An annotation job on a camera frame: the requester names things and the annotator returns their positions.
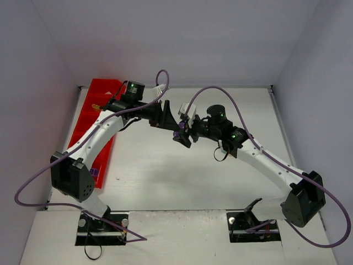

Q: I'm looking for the purple yellow striped lego stack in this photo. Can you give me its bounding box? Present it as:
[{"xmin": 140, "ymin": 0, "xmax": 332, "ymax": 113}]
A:
[{"xmin": 173, "ymin": 121, "xmax": 187, "ymax": 137}]

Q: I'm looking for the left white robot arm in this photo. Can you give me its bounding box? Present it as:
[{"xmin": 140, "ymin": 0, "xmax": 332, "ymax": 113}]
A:
[{"xmin": 51, "ymin": 81, "xmax": 178, "ymax": 219}]

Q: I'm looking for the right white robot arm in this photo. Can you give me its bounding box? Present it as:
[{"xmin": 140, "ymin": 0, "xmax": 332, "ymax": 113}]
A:
[{"xmin": 173, "ymin": 103, "xmax": 325, "ymax": 227}]

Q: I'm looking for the red divided plastic bin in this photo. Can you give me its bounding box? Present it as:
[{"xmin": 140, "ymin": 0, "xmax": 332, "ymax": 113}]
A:
[{"xmin": 68, "ymin": 78, "xmax": 126, "ymax": 189}]

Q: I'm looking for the purple lego in bin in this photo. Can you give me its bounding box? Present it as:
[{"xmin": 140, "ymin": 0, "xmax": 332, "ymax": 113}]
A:
[{"xmin": 89, "ymin": 168, "xmax": 99, "ymax": 177}]

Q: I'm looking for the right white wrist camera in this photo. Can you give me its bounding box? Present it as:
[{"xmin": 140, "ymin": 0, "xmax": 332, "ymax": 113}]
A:
[{"xmin": 178, "ymin": 102, "xmax": 196, "ymax": 128}]

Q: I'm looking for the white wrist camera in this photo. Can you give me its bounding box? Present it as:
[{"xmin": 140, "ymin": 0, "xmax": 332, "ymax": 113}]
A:
[
  {"xmin": 152, "ymin": 84, "xmax": 169, "ymax": 99},
  {"xmin": 178, "ymin": 102, "xmax": 196, "ymax": 128}
]

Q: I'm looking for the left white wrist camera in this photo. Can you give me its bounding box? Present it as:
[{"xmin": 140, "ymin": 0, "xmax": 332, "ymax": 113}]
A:
[{"xmin": 152, "ymin": 84, "xmax": 169, "ymax": 99}]

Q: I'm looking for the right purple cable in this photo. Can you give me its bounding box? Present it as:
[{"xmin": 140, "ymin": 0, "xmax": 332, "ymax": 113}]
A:
[{"xmin": 186, "ymin": 86, "xmax": 349, "ymax": 246}]

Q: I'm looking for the purple cable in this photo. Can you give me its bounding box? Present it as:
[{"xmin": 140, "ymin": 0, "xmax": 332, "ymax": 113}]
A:
[
  {"xmin": 14, "ymin": 70, "xmax": 170, "ymax": 243},
  {"xmin": 186, "ymin": 86, "xmax": 349, "ymax": 246}
]

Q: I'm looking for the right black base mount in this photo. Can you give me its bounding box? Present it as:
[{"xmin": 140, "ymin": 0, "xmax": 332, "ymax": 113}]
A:
[{"xmin": 226, "ymin": 198, "xmax": 281, "ymax": 243}]

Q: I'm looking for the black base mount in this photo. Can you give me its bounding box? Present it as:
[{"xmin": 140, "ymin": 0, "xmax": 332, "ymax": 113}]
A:
[
  {"xmin": 226, "ymin": 198, "xmax": 281, "ymax": 243},
  {"xmin": 75, "ymin": 213, "xmax": 126, "ymax": 246}
]

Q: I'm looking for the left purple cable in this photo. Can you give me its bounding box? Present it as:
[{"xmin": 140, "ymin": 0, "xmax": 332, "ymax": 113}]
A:
[{"xmin": 14, "ymin": 70, "xmax": 170, "ymax": 243}]

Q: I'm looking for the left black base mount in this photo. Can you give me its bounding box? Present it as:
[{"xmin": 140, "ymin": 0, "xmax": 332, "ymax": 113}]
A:
[{"xmin": 75, "ymin": 213, "xmax": 126, "ymax": 246}]

